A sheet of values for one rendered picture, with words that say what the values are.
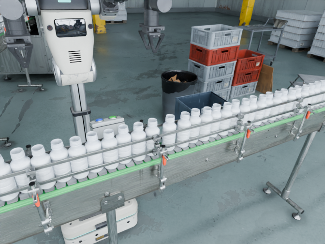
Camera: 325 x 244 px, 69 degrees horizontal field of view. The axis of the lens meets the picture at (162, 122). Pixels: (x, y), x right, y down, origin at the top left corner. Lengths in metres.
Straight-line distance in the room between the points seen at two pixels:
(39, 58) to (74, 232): 3.43
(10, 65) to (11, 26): 3.99
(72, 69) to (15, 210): 0.74
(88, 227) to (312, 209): 1.86
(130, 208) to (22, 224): 0.94
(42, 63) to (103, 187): 3.85
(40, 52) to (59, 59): 3.27
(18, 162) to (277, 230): 1.91
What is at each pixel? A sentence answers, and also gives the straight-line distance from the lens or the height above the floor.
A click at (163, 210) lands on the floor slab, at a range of 2.12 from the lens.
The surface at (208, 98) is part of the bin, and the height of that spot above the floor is 0.89.
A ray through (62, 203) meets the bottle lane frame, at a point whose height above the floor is 0.93.
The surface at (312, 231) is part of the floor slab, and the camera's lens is 2.39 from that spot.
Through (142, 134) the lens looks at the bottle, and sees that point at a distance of 0.94.
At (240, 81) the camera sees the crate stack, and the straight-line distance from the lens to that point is 4.11.
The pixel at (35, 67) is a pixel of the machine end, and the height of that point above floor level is 0.24.
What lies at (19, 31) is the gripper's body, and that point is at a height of 1.50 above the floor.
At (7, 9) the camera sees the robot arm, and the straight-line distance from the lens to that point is 0.79.
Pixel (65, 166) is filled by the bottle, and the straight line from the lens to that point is 0.92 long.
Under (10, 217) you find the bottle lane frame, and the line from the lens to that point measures 1.00.
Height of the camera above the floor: 1.66
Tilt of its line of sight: 31 degrees down
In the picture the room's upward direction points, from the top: 3 degrees clockwise
